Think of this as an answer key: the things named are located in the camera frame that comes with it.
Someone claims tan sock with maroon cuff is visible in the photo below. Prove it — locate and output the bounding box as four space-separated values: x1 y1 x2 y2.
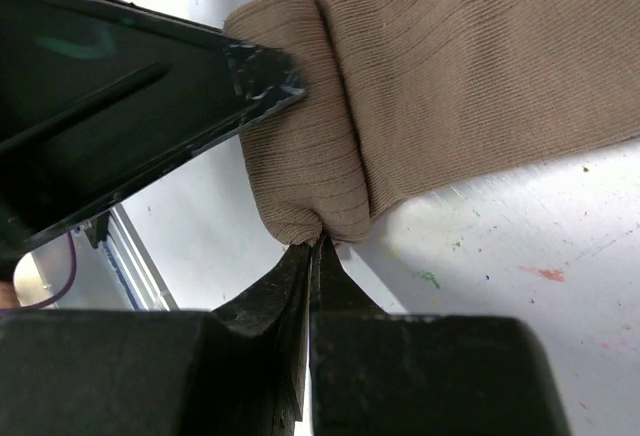
224 0 639 245

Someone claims aluminium table frame rail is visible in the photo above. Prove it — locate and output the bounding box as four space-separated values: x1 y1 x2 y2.
99 204 178 311

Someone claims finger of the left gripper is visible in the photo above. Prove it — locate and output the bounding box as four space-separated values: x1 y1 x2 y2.
1 0 306 259

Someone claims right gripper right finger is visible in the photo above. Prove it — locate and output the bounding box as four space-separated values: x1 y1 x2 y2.
309 235 570 435

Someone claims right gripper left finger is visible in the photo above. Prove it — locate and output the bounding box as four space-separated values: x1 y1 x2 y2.
1 244 311 435

